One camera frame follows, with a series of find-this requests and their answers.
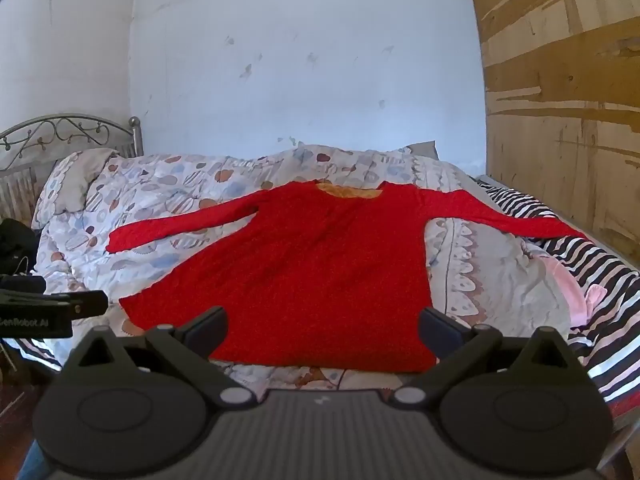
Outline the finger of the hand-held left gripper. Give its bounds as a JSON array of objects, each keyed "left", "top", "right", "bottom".
[{"left": 30, "top": 289, "right": 109, "bottom": 318}]

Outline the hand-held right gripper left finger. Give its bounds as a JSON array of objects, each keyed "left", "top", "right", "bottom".
[{"left": 64, "top": 306, "right": 259, "bottom": 408}]

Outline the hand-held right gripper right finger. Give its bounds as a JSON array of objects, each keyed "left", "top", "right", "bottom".
[{"left": 391, "top": 306, "right": 587, "bottom": 406}]

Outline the red long-sleeved sweater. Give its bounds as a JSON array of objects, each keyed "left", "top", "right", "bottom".
[{"left": 107, "top": 179, "right": 588, "bottom": 373}]

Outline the black bag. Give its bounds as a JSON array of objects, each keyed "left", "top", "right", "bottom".
[{"left": 0, "top": 217, "right": 41, "bottom": 277}]

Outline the grey scallop-edged pillow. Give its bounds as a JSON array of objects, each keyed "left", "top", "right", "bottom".
[{"left": 35, "top": 149, "right": 121, "bottom": 213}]

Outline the pink cloth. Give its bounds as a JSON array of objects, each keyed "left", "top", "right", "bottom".
[{"left": 537, "top": 255, "right": 608, "bottom": 328}]

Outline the patterned quilt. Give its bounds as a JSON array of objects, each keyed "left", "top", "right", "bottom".
[{"left": 32, "top": 144, "right": 571, "bottom": 391}]

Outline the black and white striped blanket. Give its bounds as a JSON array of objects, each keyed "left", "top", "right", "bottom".
[{"left": 10, "top": 175, "right": 640, "bottom": 406}]

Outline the metal bed headboard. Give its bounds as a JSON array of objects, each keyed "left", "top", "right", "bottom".
[{"left": 0, "top": 114, "right": 146, "bottom": 221}]

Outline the plywood panel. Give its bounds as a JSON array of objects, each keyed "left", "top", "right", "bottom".
[{"left": 462, "top": 0, "right": 640, "bottom": 271}]

